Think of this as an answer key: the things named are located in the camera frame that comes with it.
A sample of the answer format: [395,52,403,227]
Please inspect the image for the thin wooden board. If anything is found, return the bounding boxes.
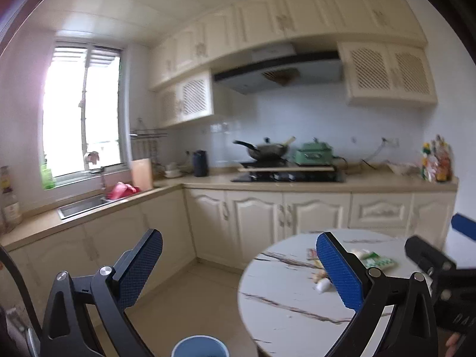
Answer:
[238,164,335,172]

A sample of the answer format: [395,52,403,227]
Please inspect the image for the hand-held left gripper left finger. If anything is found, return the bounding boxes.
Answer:
[39,228,164,357]

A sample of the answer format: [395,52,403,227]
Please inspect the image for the green plastic bottle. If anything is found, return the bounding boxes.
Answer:
[40,164,56,190]

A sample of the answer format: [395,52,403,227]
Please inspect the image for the clear bottle pale label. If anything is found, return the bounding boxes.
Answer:
[0,190,22,232]

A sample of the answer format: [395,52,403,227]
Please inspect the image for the green white snack packet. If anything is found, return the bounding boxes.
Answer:
[353,250,397,269]

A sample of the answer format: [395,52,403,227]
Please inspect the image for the wooden cutting board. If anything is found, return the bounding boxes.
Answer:
[131,158,154,191]

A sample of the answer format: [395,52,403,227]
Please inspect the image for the tall bottle yellow label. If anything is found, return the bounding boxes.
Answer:
[0,165,12,194]

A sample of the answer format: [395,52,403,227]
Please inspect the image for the black range hood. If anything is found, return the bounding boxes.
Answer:
[213,43,343,95]

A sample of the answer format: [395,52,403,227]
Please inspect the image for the cream upper wall cabinets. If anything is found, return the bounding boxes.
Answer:
[149,0,428,90]

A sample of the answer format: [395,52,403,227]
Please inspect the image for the black gas stove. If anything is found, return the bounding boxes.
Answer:
[231,171,346,184]

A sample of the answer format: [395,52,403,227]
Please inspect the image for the black kettle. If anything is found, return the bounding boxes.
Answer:
[192,150,209,177]

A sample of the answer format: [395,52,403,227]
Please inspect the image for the green electric pot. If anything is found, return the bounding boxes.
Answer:
[295,137,334,166]

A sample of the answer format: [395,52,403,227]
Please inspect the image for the thick black cable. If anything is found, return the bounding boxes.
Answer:
[0,245,41,343]

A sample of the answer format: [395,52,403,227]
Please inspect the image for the blue bucket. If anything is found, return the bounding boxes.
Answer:
[171,335,229,357]

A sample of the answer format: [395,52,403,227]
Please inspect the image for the wide lattice door cabinet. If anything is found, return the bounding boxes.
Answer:
[338,41,439,108]

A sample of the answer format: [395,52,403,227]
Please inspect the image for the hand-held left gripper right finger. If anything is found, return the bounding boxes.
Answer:
[316,231,439,357]

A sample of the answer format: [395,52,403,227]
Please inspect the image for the black power cable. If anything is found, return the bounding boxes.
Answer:
[333,141,387,173]

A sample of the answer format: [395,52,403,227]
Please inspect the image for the white dish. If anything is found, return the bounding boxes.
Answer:
[386,162,417,175]

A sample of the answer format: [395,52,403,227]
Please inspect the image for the small lattice door cabinet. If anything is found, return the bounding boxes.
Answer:
[154,69,215,129]

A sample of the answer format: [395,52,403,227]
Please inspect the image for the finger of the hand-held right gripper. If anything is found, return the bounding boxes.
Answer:
[405,235,457,278]
[451,213,476,242]

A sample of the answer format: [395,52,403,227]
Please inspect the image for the sliding window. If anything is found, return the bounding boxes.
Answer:
[41,41,132,190]

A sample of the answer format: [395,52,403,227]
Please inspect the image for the person's right hand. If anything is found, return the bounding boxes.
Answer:
[444,333,464,357]

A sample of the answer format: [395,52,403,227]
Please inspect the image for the group of condiment bottles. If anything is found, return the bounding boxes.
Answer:
[421,135,452,183]

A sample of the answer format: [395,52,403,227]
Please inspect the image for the wall utensil rack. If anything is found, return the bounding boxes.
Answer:
[129,118,168,164]

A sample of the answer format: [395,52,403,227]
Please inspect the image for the red plastic basin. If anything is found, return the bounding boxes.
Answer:
[106,182,141,201]

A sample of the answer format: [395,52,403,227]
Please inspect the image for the steel faucet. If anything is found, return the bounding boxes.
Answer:
[87,167,108,199]

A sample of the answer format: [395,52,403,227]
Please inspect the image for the black wok with lid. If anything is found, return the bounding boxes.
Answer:
[233,136,296,162]

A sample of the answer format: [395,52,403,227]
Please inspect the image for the round marble table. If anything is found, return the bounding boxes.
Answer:
[238,228,434,357]

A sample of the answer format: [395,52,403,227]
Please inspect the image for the steel sink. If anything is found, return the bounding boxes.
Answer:
[57,195,112,220]

